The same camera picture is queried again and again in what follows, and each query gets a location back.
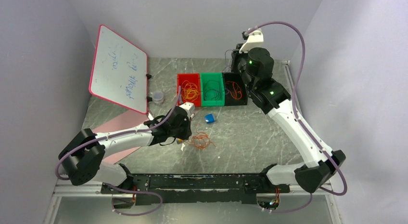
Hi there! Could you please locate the coloured cable bundle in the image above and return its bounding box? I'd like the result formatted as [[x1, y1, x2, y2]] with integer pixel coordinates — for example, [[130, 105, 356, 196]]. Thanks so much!
[[186, 123, 217, 150]]

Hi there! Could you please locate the black plastic bin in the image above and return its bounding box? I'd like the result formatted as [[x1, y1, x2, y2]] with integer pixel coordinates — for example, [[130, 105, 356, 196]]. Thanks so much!
[[222, 72, 248, 106]]

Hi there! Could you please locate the orange cable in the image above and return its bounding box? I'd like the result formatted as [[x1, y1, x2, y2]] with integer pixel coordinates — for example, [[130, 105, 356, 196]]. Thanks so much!
[[227, 80, 243, 101]]

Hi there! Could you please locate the yellow cable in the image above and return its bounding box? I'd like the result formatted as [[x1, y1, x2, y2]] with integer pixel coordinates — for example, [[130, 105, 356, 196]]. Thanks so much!
[[180, 85, 200, 104], [181, 77, 201, 100]]

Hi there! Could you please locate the green plastic bin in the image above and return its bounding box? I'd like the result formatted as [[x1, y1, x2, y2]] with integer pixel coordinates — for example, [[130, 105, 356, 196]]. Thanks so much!
[[200, 73, 225, 107]]

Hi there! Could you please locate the red plastic bin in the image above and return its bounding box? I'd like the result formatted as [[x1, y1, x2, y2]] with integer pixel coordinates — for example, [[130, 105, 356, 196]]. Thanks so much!
[[177, 73, 202, 107]]

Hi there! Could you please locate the thin purple cable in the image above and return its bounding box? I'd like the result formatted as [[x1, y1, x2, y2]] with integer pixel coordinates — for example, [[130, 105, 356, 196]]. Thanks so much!
[[204, 78, 224, 102]]

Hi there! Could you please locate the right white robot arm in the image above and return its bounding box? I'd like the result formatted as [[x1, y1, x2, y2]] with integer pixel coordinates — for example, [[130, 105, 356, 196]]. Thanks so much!
[[231, 47, 346, 193]]

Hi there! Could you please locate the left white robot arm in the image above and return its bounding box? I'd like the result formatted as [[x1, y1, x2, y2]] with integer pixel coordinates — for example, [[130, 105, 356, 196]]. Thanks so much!
[[57, 102, 195, 193]]

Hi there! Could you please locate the blue eraser block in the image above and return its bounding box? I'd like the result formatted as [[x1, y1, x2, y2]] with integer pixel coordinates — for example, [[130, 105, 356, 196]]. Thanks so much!
[[204, 114, 216, 124]]

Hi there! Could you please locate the clear jar of paperclips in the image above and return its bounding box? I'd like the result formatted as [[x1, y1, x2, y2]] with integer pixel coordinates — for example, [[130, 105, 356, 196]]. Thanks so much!
[[152, 91, 165, 105]]

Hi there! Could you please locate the pink clipboard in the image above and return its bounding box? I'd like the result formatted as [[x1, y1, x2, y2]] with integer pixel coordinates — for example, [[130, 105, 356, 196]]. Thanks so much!
[[91, 109, 153, 164]]

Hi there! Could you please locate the pink framed whiteboard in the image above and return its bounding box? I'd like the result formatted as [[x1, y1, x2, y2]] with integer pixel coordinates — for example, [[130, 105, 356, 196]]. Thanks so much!
[[89, 25, 148, 114]]

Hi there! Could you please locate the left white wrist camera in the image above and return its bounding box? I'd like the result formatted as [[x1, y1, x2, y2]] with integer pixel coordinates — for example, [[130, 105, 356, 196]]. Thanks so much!
[[179, 102, 195, 116]]

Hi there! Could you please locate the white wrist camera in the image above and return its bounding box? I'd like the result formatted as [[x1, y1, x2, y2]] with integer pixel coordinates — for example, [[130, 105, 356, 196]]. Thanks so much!
[[239, 28, 264, 53], [179, 102, 195, 116]]

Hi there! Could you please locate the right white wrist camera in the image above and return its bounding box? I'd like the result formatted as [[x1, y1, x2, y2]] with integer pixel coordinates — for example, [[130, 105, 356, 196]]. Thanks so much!
[[239, 28, 264, 53]]

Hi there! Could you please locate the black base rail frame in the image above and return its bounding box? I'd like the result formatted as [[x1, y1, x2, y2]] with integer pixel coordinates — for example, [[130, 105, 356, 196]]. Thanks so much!
[[54, 173, 334, 207]]

